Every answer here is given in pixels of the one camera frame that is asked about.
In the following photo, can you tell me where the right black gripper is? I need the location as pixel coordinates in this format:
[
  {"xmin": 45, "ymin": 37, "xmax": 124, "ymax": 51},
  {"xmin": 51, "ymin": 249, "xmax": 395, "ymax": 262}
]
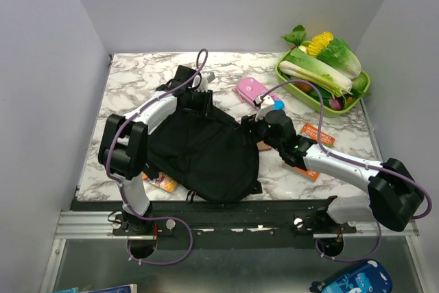
[{"xmin": 234, "ymin": 108, "xmax": 283, "ymax": 152}]

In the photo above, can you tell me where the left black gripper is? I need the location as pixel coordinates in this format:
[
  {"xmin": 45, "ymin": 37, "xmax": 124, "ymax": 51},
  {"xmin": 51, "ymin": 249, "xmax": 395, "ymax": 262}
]
[{"xmin": 185, "ymin": 88, "xmax": 217, "ymax": 120}]

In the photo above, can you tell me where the brown leather wallet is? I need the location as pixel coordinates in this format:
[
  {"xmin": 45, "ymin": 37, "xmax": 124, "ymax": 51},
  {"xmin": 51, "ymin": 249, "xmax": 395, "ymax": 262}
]
[{"xmin": 257, "ymin": 141, "xmax": 272, "ymax": 152}]

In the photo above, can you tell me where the black student backpack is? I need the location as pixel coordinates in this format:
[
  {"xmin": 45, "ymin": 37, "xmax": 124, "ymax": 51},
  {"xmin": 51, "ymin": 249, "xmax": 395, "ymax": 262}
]
[{"xmin": 147, "ymin": 108, "xmax": 262, "ymax": 204}]

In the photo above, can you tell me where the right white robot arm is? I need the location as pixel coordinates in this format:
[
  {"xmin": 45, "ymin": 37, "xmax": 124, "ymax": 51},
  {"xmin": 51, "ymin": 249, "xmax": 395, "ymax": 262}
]
[{"xmin": 241, "ymin": 110, "xmax": 426, "ymax": 233}]

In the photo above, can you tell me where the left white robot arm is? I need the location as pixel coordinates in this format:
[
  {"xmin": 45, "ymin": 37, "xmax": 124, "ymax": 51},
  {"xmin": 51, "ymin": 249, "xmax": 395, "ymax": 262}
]
[{"xmin": 98, "ymin": 65, "xmax": 215, "ymax": 235}]

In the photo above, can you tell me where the pink pencil case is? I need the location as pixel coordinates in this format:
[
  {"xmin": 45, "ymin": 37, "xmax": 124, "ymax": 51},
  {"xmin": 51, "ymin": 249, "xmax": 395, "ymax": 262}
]
[{"xmin": 234, "ymin": 77, "xmax": 285, "ymax": 110}]

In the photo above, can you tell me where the orange 78-storey treehouse book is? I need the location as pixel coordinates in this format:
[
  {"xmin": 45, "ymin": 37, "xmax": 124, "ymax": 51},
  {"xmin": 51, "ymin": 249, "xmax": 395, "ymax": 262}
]
[{"xmin": 282, "ymin": 123, "xmax": 335, "ymax": 182}]

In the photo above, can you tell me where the napa cabbage toy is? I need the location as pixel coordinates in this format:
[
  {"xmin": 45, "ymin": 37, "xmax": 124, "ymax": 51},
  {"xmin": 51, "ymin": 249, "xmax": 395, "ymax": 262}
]
[{"xmin": 278, "ymin": 48, "xmax": 353, "ymax": 96}]

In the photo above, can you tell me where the Roald Dahl book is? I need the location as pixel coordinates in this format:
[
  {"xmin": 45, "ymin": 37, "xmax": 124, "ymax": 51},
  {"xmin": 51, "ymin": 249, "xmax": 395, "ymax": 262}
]
[{"xmin": 142, "ymin": 172, "xmax": 178, "ymax": 193}]

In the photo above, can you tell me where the green vegetable tray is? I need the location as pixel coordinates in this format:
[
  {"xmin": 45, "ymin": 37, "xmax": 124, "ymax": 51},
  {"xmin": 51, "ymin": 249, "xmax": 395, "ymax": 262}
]
[{"xmin": 274, "ymin": 51, "xmax": 371, "ymax": 118}]

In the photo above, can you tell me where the green leaf sprig toy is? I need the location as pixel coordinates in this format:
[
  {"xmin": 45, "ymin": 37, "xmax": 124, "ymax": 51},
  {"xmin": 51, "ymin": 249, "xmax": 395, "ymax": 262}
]
[{"xmin": 281, "ymin": 25, "xmax": 307, "ymax": 47}]

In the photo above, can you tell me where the yellow corn toy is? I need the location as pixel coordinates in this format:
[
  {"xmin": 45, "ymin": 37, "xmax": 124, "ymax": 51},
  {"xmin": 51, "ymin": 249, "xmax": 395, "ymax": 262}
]
[{"xmin": 307, "ymin": 32, "xmax": 334, "ymax": 58}]

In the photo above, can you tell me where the green lettuce toy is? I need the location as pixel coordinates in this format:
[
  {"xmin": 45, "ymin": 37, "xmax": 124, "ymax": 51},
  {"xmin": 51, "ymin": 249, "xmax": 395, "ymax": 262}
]
[{"xmin": 317, "ymin": 38, "xmax": 361, "ymax": 80}]

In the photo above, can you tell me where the blue pencil case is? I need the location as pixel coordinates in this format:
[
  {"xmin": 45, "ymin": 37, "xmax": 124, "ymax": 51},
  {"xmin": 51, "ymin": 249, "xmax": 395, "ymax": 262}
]
[{"xmin": 309, "ymin": 259, "xmax": 394, "ymax": 293}]

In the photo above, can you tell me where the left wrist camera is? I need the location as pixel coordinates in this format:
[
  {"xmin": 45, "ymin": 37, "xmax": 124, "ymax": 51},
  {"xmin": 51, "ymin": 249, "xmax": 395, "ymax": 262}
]
[{"xmin": 191, "ymin": 73, "xmax": 215, "ymax": 92}]

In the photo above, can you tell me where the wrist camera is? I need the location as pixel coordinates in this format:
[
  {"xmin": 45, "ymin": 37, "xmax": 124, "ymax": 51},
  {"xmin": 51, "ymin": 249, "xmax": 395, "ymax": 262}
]
[
  {"xmin": 191, "ymin": 73, "xmax": 215, "ymax": 92},
  {"xmin": 254, "ymin": 95, "xmax": 275, "ymax": 121}
]

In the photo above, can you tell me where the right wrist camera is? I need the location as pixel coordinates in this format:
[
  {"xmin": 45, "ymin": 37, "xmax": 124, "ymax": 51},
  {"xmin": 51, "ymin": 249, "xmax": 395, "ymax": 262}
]
[{"xmin": 254, "ymin": 95, "xmax": 275, "ymax": 121}]

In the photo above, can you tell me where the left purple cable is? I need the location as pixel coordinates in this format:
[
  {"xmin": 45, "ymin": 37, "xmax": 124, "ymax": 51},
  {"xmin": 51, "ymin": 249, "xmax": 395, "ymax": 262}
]
[{"xmin": 104, "ymin": 48, "xmax": 193, "ymax": 266}]

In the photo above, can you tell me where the purple cable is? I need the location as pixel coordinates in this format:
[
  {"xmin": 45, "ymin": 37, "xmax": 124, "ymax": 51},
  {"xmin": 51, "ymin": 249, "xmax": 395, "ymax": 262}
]
[
  {"xmin": 255, "ymin": 79, "xmax": 433, "ymax": 263},
  {"xmin": 104, "ymin": 48, "xmax": 193, "ymax": 266}
]

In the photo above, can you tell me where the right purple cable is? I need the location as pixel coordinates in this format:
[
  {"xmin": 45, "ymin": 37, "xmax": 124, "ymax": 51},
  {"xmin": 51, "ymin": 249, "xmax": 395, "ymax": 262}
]
[{"xmin": 255, "ymin": 79, "xmax": 433, "ymax": 263}]

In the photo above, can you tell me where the black mounting base rail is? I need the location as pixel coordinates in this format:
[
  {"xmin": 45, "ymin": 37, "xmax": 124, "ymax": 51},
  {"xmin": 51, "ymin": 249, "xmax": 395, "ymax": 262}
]
[{"xmin": 70, "ymin": 200, "xmax": 356, "ymax": 250}]

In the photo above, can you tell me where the aluminium extrusion rail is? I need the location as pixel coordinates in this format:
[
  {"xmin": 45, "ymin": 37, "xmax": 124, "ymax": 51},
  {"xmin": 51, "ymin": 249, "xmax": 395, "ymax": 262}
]
[{"xmin": 55, "ymin": 211, "xmax": 420, "ymax": 239}]

